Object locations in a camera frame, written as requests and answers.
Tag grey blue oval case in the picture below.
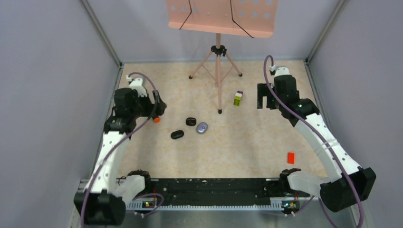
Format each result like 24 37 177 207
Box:
196 122 208 134

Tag purple white green toy block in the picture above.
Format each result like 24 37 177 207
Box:
233 91 243 106

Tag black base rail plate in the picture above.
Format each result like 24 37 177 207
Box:
144 178 295 206

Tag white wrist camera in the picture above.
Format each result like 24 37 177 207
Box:
269 65 290 78
126 75 148 97

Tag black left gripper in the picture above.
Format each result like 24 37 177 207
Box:
130 89 166 118

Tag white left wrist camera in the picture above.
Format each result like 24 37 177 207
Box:
126 75 148 97

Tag red rectangular block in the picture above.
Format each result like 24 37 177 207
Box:
287 152 295 164

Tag black earbud charging case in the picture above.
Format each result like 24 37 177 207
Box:
185 117 197 126

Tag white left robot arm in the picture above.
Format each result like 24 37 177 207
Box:
74 88 167 228

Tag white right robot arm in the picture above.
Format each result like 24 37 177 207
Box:
257 75 376 212

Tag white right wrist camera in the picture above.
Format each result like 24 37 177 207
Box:
269 65 290 78

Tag pink music stand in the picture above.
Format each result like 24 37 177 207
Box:
166 0 279 114

